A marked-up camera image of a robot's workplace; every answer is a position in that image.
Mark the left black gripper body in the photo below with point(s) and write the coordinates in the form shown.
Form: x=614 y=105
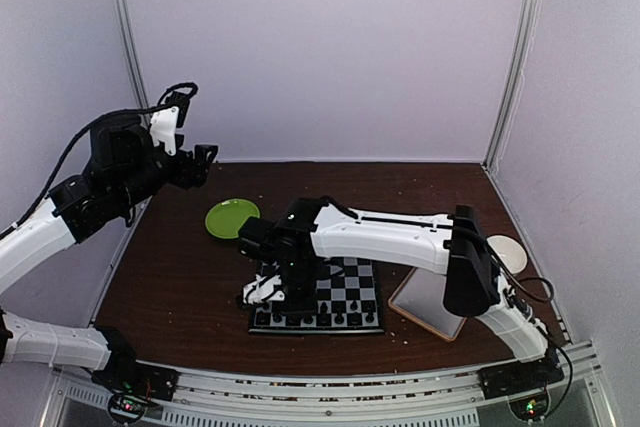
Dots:
x=189 y=171

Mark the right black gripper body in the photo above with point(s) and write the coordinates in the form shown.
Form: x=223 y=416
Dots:
x=303 y=276

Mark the black king piece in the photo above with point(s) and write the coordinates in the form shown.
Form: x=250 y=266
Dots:
x=324 y=318

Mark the black white chess board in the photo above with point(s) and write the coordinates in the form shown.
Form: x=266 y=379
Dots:
x=341 y=281

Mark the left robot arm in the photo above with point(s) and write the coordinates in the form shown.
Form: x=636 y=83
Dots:
x=129 y=164

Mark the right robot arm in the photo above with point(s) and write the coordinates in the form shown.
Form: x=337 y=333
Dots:
x=312 y=231

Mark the green plate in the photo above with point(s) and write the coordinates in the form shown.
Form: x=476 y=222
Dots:
x=225 y=219

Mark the wooden metal tray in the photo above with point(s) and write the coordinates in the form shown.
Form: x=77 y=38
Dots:
x=420 y=299

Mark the white bowl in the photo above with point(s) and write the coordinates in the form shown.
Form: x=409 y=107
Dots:
x=511 y=252

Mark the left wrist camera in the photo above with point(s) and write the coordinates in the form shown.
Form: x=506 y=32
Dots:
x=164 y=123

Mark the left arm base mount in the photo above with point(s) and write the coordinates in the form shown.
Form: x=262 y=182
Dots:
x=149 y=382

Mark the front aluminium rail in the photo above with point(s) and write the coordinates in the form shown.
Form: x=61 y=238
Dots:
x=445 y=397

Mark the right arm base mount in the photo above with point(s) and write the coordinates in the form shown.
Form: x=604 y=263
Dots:
x=515 y=378

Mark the left aluminium frame post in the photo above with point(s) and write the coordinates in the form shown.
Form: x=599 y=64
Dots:
x=130 y=51

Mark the aluminium frame post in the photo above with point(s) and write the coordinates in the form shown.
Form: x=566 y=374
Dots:
x=515 y=74
x=130 y=51

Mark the right aluminium frame post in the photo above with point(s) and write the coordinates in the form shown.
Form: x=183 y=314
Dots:
x=515 y=74

